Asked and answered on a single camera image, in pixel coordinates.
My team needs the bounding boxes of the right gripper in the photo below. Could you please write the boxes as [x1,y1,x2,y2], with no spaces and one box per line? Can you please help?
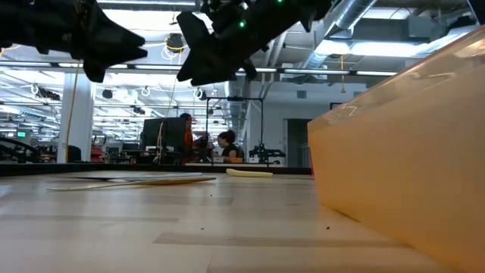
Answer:
[177,0,304,87]

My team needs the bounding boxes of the dark red background object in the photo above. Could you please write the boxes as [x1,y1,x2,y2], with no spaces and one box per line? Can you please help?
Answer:
[193,134,210,160]

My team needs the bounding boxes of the black computer monitor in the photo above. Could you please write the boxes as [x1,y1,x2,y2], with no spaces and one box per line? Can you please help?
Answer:
[139,116,187,165]

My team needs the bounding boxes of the red background equipment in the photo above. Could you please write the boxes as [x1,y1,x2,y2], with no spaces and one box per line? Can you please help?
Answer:
[89,135,106,163]

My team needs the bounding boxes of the seated person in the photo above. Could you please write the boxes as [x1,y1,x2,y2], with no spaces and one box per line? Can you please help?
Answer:
[212,129,244,164]

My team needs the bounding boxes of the orange plastic bin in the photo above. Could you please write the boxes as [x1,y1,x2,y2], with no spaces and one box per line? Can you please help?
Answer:
[307,26,485,273]

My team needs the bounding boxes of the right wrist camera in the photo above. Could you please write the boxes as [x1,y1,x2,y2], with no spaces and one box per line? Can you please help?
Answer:
[176,10,215,50]

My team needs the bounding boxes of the black aluminium table frame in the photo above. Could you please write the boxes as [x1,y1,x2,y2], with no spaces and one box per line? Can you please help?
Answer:
[0,162,310,176]

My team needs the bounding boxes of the silver metal knife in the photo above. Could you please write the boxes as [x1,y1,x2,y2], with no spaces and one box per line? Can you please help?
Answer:
[74,172,204,181]

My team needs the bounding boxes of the white building pillar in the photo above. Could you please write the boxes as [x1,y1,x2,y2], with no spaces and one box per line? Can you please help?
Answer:
[56,71,95,164]

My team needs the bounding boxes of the large silver spiral duct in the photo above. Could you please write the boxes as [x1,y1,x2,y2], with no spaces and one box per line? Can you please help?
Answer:
[226,81,252,143]

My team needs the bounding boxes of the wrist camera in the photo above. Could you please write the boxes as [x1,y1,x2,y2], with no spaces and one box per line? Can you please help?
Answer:
[82,56,108,83]
[176,10,215,50]

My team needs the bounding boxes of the slanted silver air duct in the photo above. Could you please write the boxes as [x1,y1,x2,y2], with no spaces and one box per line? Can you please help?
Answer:
[301,0,380,71]

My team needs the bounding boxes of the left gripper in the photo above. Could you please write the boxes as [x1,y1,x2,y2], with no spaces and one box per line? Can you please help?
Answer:
[36,0,149,69]

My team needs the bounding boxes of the long ceiling light strip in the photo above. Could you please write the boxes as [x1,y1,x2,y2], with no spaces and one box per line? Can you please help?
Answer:
[0,61,399,77]

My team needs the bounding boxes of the standing person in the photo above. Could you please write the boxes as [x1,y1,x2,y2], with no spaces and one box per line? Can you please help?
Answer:
[179,112,195,164]

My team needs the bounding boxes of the grey door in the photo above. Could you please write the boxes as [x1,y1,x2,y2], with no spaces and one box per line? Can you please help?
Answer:
[286,118,314,168]

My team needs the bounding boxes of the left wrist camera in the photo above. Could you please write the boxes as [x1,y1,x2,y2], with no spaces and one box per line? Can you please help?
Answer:
[82,56,108,83]

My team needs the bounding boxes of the black tubular frame stand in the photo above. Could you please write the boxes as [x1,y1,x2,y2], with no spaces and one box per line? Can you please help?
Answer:
[205,96,265,168]

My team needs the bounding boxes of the black ceiling camera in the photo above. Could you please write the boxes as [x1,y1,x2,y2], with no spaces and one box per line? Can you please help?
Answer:
[165,33,183,53]

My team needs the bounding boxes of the dark ceiling fixture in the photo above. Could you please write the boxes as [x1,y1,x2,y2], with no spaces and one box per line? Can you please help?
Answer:
[446,14,477,35]

